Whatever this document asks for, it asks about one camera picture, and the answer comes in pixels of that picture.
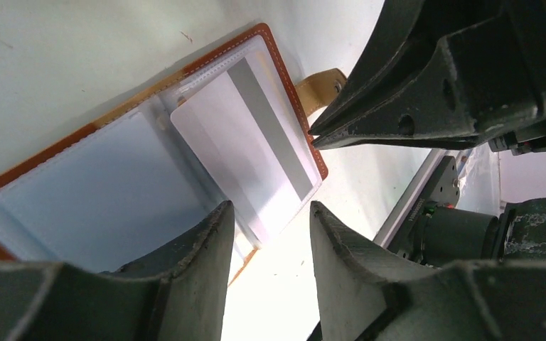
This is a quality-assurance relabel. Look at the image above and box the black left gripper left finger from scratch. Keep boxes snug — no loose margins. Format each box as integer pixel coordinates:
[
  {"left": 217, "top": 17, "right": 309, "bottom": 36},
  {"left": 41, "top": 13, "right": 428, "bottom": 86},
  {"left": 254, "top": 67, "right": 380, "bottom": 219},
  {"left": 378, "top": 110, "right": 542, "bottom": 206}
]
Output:
[{"left": 0, "top": 201, "right": 235, "bottom": 340}]

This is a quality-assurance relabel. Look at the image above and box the white card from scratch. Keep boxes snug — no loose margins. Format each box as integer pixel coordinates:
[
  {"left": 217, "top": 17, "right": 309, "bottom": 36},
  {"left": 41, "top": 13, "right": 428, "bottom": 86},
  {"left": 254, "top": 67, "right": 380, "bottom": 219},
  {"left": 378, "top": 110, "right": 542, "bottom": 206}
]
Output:
[{"left": 171, "top": 54, "right": 323, "bottom": 244}]

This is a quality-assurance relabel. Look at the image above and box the brown leather card holder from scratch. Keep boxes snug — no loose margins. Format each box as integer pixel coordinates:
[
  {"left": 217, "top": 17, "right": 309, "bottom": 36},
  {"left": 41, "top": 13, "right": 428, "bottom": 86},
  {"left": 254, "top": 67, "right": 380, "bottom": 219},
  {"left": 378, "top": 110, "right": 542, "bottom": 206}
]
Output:
[{"left": 0, "top": 23, "right": 346, "bottom": 278}]

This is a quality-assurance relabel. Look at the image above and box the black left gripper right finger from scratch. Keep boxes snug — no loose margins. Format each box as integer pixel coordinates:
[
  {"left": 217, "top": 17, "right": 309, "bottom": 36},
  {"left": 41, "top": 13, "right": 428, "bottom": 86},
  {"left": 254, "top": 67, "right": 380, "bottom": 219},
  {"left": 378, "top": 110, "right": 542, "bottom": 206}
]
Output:
[{"left": 310, "top": 201, "right": 546, "bottom": 340}]

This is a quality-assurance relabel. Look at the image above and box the aluminium frame rail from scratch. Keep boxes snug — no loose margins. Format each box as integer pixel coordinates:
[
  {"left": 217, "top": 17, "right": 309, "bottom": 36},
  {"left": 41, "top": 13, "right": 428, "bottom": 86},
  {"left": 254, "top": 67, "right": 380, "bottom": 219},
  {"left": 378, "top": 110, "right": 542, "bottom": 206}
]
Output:
[{"left": 373, "top": 149, "right": 447, "bottom": 248}]

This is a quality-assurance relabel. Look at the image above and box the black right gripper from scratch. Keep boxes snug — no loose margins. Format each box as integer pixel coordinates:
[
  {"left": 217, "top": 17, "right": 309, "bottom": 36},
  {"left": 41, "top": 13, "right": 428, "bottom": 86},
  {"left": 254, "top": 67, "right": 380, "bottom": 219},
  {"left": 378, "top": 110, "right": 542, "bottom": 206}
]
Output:
[{"left": 309, "top": 1, "right": 546, "bottom": 153}]

